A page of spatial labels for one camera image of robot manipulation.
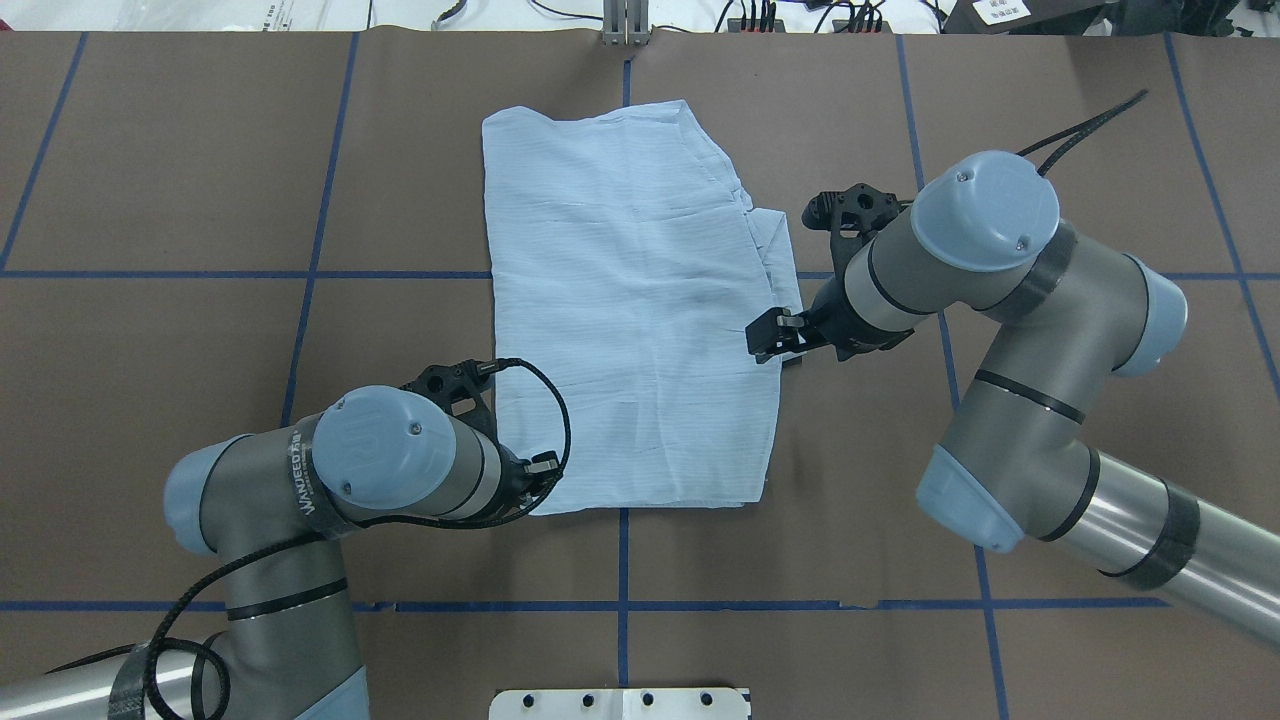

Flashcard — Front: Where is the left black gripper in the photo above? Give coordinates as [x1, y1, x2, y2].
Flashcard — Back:
[490, 445, 563, 521]

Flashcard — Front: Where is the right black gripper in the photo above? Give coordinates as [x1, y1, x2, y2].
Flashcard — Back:
[745, 275, 911, 365]

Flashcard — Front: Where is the light blue button shirt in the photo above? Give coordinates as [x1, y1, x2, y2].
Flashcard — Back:
[483, 100, 803, 515]

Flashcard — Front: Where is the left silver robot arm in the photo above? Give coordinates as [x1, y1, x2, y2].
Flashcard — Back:
[3, 386, 568, 719]

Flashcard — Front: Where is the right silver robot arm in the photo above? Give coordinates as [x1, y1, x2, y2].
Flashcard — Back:
[745, 150, 1279, 647]

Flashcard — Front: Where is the black orange adapter upper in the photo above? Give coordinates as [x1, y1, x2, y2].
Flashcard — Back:
[716, 1, 786, 35]

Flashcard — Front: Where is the black orange adapter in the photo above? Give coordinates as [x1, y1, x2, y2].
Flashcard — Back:
[814, 1, 891, 35]
[716, 1, 786, 35]

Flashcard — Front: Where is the black orange adapter lower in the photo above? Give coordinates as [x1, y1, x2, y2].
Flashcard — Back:
[814, 1, 891, 35]

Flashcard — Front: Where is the aluminium frame post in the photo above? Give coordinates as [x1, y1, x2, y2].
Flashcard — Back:
[602, 0, 652, 47]

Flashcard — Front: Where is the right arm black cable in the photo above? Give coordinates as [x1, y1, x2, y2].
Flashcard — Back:
[1015, 88, 1151, 181]

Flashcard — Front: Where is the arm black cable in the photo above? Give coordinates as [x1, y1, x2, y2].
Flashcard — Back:
[45, 357, 573, 720]
[1015, 88, 1151, 181]

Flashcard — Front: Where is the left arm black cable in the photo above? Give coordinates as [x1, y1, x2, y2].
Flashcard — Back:
[45, 357, 573, 720]

